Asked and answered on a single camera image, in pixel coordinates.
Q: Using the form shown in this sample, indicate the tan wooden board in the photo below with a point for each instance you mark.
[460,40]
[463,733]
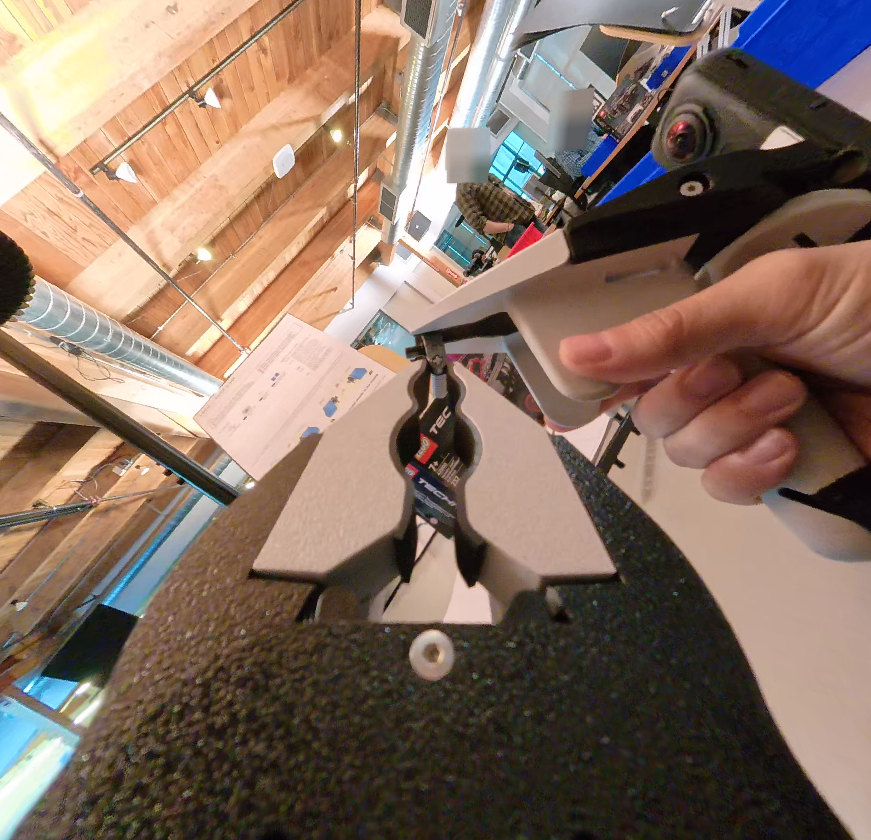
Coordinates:
[378,357]

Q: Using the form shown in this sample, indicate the white track spotlight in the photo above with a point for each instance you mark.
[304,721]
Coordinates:
[126,173]
[211,98]

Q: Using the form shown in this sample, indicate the white printed instruction sheet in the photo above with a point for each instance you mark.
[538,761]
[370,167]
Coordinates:
[286,391]

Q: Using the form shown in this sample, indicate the black toy beam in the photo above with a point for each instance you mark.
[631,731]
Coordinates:
[616,442]

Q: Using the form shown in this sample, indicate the black metal rod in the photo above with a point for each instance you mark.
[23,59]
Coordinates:
[136,438]

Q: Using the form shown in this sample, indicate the white ceiling access point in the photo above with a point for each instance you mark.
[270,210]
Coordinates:
[283,161]

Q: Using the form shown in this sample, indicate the black foam knob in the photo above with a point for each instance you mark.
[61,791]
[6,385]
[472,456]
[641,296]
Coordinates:
[13,275]

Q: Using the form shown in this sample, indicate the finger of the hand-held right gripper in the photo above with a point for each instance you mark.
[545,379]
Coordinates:
[503,282]

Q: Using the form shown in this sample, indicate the black flat screen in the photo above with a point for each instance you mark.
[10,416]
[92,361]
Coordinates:
[88,642]

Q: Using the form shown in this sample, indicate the large glass window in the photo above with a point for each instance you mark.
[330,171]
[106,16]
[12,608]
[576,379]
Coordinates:
[517,156]

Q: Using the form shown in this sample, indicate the person's right hand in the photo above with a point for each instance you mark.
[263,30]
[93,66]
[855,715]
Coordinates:
[762,322]

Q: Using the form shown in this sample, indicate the grey wall speaker box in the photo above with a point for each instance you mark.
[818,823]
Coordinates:
[418,224]

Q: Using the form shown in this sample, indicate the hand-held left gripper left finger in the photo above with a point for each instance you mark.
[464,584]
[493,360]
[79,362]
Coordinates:
[340,506]

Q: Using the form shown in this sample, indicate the black toy set box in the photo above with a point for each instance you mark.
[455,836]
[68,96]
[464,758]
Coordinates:
[435,493]

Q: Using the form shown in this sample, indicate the silver spiral air duct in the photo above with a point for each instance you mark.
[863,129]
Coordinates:
[102,333]
[418,105]
[497,37]

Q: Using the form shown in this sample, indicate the black track light rail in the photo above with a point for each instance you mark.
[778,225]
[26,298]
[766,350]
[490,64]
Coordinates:
[204,82]

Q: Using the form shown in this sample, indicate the grey toothed toy strip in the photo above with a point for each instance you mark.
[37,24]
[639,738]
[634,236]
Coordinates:
[648,469]

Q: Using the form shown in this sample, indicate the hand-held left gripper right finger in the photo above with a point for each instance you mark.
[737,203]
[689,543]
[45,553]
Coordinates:
[531,506]

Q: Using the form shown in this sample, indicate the small black toy assembly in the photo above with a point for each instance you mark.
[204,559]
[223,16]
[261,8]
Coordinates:
[433,360]

